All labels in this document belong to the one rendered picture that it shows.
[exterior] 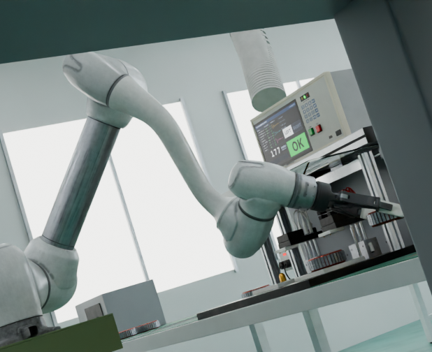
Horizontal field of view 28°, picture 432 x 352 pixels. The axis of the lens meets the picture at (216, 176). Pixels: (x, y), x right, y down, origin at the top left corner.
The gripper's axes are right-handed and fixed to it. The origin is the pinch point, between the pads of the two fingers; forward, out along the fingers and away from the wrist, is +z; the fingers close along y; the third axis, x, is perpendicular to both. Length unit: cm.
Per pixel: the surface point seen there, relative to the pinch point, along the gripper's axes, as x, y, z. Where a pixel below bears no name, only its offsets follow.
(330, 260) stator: -10.8, -25.5, -5.0
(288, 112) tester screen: 35, -46, -20
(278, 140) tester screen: 28, -56, -20
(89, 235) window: 44, -520, -63
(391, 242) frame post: -3.8, -16.2, 8.2
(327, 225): -0.2, -32.6, -5.6
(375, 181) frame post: 11.4, -14.6, 0.1
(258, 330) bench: -22, -205, 20
